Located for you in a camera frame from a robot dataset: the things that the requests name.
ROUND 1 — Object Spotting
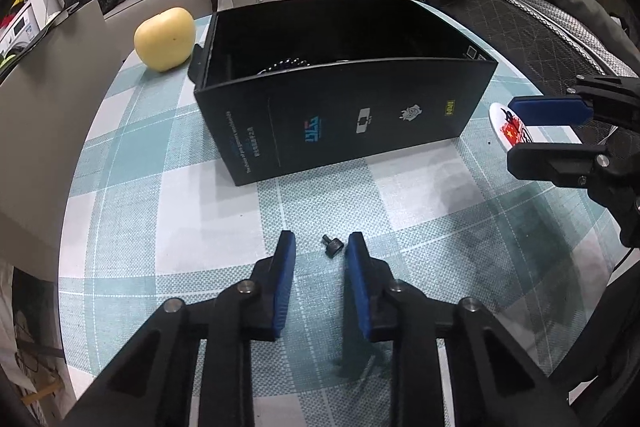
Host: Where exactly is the white washing machine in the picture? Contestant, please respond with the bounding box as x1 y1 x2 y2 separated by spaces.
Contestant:
0 1 40 56

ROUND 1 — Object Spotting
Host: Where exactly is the small black screw knob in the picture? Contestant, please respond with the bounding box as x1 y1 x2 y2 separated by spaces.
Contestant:
322 234 345 258

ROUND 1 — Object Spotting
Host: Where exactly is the black cardboard box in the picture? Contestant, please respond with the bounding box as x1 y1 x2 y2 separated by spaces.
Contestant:
189 0 497 185

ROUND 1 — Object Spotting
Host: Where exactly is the black bead bracelet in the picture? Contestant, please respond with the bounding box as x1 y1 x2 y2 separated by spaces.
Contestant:
257 56 314 76

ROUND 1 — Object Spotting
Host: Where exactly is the round white red badge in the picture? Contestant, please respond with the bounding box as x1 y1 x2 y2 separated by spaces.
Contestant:
488 103 534 152

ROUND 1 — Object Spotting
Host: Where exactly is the checkered teal tablecloth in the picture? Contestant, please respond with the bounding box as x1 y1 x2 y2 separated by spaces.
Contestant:
58 1 624 427

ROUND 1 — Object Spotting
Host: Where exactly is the bed with quilted mattress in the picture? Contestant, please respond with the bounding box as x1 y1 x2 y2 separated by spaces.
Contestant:
416 0 639 95

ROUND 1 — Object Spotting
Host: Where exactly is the yellow apple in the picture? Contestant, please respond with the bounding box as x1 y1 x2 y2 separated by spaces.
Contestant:
134 8 196 72

